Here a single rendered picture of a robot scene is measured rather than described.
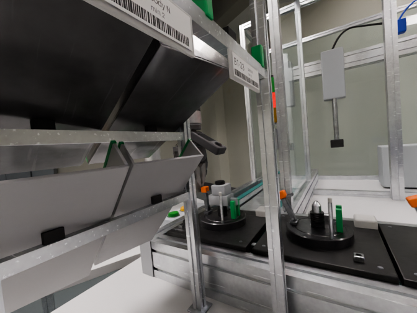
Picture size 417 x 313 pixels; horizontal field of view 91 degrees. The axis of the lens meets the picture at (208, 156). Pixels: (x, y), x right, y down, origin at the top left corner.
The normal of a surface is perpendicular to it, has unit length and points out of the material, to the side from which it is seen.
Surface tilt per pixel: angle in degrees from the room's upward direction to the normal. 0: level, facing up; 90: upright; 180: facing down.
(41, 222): 135
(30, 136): 90
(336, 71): 90
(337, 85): 90
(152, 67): 155
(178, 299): 0
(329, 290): 90
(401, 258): 0
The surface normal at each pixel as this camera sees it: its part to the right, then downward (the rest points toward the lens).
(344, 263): -0.09, -0.99
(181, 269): -0.53, 0.08
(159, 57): 0.39, 0.89
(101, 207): 0.58, 0.68
